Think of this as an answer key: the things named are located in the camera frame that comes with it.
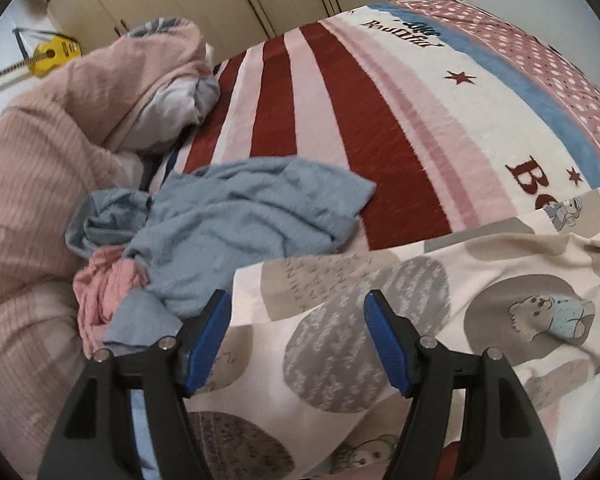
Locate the pink ribbed quilt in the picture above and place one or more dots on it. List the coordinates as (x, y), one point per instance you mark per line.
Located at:
(30, 160)

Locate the yellow guitar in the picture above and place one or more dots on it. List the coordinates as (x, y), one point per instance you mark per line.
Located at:
(50, 55)

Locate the blue-grey garment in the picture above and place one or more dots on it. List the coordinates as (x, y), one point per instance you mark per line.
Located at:
(230, 210)

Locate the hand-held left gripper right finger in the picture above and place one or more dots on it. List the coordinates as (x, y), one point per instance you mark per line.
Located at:
(387, 345)

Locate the pink garment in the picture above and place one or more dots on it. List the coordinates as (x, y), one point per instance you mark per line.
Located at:
(105, 290)

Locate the bear print white pants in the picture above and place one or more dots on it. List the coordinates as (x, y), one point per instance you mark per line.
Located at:
(480, 270)

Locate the striped star print blanket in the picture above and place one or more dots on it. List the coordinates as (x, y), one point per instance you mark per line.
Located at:
(330, 110)

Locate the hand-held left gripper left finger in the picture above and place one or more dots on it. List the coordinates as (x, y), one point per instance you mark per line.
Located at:
(207, 350)

